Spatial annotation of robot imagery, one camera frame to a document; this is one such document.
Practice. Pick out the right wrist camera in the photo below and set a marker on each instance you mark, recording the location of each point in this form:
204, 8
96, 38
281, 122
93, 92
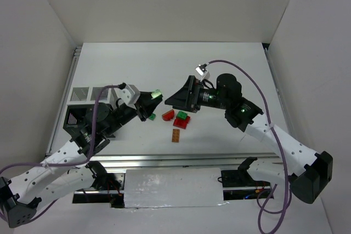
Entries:
203, 72

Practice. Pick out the black slatted container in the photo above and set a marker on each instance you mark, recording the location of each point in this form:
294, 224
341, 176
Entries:
79, 118

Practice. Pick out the red curved lego brick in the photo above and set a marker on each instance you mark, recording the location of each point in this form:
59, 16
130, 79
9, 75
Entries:
169, 115

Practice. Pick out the white slatted container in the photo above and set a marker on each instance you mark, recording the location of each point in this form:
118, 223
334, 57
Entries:
84, 94

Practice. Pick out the green and purple lego stack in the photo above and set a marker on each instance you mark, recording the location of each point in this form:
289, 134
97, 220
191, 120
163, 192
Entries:
155, 94

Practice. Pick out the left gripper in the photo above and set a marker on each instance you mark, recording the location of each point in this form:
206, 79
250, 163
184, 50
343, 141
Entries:
140, 107

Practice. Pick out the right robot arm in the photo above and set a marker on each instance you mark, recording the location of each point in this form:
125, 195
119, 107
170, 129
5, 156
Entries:
309, 172

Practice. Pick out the green square lego brick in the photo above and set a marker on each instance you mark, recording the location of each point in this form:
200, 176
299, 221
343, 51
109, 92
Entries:
182, 115

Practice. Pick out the silver tape sheet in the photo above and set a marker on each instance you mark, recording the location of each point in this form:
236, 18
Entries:
175, 188

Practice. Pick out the orange flat lego plate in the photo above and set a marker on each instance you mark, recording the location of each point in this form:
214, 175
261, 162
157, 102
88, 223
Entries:
175, 135

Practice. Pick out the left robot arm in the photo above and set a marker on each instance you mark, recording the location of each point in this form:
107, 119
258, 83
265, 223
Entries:
70, 168

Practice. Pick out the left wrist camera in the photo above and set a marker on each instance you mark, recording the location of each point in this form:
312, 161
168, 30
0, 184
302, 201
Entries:
129, 95

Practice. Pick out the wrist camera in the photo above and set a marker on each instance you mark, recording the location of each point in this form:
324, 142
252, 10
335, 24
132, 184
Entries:
203, 72
129, 95

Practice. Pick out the aluminium frame rail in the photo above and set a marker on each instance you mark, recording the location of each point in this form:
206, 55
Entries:
125, 162

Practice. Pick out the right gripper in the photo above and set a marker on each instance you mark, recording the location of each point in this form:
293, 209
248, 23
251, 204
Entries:
194, 94

